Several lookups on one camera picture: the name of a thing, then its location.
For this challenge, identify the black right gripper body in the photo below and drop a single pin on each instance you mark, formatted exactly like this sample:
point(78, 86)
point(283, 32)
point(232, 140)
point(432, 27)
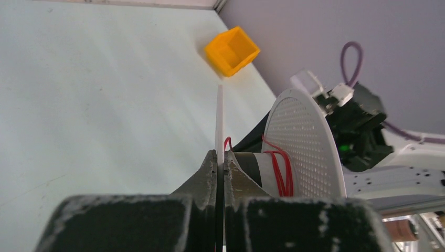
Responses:
point(355, 117)

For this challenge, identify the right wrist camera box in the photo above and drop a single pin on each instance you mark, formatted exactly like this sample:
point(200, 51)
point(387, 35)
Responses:
point(323, 88)

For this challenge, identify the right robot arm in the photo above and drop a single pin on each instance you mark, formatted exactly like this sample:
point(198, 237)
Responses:
point(416, 167)

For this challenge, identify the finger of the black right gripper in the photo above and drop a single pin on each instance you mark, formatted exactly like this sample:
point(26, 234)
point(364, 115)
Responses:
point(252, 142)

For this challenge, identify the right corner aluminium post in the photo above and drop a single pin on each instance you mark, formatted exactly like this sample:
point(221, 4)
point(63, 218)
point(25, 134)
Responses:
point(219, 4)

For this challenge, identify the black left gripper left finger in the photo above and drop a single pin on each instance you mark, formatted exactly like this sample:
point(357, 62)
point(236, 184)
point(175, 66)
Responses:
point(183, 220)

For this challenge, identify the white plastic cable spool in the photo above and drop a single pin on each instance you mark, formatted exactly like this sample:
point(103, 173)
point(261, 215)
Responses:
point(298, 158)

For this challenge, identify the orange plastic bin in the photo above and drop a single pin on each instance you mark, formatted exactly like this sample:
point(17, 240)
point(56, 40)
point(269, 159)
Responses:
point(231, 51)

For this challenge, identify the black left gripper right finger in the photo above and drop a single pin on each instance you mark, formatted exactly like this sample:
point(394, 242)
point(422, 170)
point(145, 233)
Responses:
point(256, 221)

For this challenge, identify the aluminium frame rail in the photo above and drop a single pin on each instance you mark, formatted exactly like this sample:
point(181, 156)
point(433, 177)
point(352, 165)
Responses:
point(415, 223)

